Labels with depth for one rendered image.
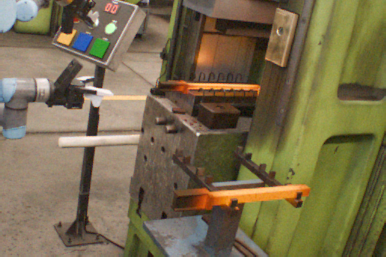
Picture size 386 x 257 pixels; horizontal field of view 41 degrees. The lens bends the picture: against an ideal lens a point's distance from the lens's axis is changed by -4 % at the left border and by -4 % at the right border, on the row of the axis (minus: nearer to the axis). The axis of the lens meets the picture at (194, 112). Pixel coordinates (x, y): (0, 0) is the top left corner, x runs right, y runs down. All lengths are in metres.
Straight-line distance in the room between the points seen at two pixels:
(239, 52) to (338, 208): 0.76
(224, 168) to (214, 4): 0.56
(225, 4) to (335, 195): 0.80
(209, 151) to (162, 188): 0.27
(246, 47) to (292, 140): 0.68
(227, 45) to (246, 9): 0.36
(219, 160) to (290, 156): 0.27
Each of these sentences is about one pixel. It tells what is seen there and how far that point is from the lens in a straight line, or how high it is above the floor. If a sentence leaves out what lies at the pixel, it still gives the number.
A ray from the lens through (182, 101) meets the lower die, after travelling 1.93.
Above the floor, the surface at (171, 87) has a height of 0.99.
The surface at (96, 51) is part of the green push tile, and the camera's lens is 2.21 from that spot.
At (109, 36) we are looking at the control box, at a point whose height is 1.06.
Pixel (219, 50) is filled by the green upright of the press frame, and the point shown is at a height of 1.09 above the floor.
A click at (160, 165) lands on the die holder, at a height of 0.71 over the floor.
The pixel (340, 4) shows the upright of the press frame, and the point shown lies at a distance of 1.59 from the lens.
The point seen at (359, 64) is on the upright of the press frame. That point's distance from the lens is 1.81.
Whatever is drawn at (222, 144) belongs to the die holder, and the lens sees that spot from 1.82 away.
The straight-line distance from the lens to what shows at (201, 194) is 1.25.
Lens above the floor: 1.53
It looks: 18 degrees down
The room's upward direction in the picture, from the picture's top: 12 degrees clockwise
